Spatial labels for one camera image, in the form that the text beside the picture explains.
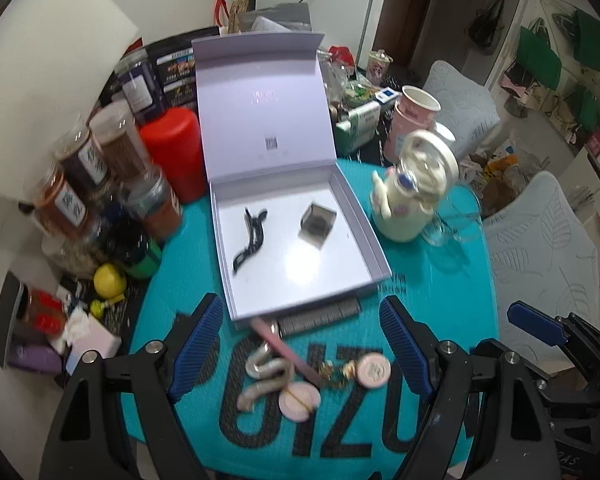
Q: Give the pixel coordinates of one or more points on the pink round powder puff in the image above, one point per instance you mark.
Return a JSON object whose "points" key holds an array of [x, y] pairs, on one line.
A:
{"points": [[300, 402]]}

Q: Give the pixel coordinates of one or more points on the clear jar dark contents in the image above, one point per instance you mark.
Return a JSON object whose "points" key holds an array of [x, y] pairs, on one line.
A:
{"points": [[80, 160]]}

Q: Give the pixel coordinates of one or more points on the clear jar orange contents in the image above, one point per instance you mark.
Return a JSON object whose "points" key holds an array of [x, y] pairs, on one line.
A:
{"points": [[55, 200]]}

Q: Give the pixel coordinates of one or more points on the red canister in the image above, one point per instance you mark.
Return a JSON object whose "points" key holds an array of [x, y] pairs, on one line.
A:
{"points": [[172, 155]]}

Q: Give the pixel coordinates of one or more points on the long dark glitter box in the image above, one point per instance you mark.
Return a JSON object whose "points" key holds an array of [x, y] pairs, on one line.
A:
{"points": [[320, 316]]}

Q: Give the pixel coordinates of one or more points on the pink round jar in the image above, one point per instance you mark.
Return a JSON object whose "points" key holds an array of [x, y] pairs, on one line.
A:
{"points": [[373, 370]]}

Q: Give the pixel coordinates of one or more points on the blue white small box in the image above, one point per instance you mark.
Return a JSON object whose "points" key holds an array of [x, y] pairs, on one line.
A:
{"points": [[387, 96]]}

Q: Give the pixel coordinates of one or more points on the beige hair claw clip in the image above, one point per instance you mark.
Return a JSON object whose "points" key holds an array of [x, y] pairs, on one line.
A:
{"points": [[270, 370]]}

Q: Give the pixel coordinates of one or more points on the black hanging bag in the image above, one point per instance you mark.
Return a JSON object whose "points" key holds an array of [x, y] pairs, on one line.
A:
{"points": [[485, 25]]}

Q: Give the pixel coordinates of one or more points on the teal mat with black letters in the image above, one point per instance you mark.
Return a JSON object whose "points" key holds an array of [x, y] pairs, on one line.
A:
{"points": [[430, 270]]}

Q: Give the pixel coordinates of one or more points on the black printed packets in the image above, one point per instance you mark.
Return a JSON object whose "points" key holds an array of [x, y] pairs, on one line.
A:
{"points": [[175, 70]]}

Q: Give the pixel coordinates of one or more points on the grey-lid jar red powder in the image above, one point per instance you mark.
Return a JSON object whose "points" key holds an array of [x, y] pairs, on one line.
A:
{"points": [[155, 210]]}

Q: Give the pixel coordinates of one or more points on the light blue leaf-pattern chair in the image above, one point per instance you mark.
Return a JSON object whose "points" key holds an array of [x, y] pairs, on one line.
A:
{"points": [[460, 100], [540, 240]]}

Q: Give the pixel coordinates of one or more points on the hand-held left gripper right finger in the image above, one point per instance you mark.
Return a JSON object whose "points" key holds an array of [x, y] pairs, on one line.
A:
{"points": [[405, 345]]}

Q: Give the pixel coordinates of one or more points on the pale pink box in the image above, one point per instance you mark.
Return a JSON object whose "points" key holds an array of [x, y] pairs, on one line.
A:
{"points": [[97, 342]]}

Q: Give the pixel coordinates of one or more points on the lavender gift box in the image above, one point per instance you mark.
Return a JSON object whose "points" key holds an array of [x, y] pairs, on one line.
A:
{"points": [[265, 110]]}

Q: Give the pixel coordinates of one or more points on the gold charm earrings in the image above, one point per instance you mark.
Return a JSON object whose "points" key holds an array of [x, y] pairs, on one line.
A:
{"points": [[337, 374]]}

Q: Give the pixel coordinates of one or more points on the yellow lemon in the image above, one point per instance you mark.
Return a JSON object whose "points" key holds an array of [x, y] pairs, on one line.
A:
{"points": [[109, 280]]}

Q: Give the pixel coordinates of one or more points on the dark jar green base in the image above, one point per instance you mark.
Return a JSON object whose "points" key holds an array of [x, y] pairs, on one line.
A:
{"points": [[140, 260]]}

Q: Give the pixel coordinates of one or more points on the dark blue labelled jar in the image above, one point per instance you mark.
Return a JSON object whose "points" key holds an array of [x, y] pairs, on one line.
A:
{"points": [[137, 85]]}

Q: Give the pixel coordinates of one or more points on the pink lidded tumbler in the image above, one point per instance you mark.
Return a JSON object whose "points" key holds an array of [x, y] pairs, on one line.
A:
{"points": [[378, 67]]}

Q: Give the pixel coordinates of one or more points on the green white carton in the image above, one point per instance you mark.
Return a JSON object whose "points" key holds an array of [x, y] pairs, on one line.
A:
{"points": [[362, 122]]}

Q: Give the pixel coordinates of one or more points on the cream cartoon water bottle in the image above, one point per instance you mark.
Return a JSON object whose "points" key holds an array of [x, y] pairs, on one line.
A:
{"points": [[405, 210]]}

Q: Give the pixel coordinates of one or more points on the red wrapper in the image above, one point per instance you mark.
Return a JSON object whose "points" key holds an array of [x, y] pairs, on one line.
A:
{"points": [[341, 56]]}

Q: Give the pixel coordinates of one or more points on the small dark grey box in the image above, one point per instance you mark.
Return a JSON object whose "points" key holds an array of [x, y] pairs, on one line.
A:
{"points": [[319, 222]]}

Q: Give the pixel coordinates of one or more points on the clear plastic snack bag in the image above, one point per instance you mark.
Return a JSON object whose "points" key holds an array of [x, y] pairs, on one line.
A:
{"points": [[337, 82]]}

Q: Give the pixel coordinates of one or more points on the purple pouch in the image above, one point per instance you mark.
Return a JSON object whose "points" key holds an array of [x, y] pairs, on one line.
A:
{"points": [[32, 360]]}

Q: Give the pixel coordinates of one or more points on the clear jar brown contents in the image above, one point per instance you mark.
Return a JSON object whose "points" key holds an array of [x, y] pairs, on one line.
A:
{"points": [[120, 145]]}

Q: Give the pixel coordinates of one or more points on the gold woven fan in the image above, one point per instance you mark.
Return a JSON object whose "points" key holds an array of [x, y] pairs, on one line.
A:
{"points": [[241, 2]]}

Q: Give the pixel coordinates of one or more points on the clear jar of oats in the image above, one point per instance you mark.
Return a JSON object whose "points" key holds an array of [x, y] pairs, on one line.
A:
{"points": [[80, 257]]}

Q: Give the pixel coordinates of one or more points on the small yellow-green figure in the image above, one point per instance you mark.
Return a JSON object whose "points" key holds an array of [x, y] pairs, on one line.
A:
{"points": [[97, 306]]}

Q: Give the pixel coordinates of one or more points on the clear glass mug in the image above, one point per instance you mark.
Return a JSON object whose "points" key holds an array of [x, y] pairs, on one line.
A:
{"points": [[450, 230]]}

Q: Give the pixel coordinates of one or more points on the white fridge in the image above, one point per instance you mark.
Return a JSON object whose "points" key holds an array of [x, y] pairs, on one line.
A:
{"points": [[340, 5]]}

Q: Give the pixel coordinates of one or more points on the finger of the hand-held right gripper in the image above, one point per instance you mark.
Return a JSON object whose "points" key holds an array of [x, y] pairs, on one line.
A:
{"points": [[532, 322], [487, 347]]}

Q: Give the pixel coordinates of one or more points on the grey plastic bag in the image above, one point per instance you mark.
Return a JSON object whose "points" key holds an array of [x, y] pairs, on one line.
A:
{"points": [[280, 15]]}

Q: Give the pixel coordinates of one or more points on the green tote bag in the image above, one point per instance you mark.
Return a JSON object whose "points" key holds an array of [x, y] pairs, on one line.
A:
{"points": [[540, 55], [592, 40], [588, 107]]}

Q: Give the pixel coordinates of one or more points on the black hair clip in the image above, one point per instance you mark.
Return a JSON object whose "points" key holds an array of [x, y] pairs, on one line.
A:
{"points": [[256, 236]]}

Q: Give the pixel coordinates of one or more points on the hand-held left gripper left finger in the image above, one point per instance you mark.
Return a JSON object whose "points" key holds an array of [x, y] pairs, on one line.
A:
{"points": [[195, 350]]}

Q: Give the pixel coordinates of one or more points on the pink rectangular stick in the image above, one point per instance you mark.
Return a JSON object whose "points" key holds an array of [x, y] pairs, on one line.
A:
{"points": [[285, 352]]}

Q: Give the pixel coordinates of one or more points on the pink paper cup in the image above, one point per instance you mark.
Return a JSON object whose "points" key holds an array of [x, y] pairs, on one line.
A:
{"points": [[400, 145], [417, 110]]}

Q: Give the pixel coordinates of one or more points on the red label jar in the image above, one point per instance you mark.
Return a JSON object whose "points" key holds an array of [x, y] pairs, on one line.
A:
{"points": [[42, 315]]}

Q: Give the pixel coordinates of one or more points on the white tissue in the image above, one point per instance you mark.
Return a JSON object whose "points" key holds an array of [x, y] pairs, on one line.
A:
{"points": [[72, 327]]}

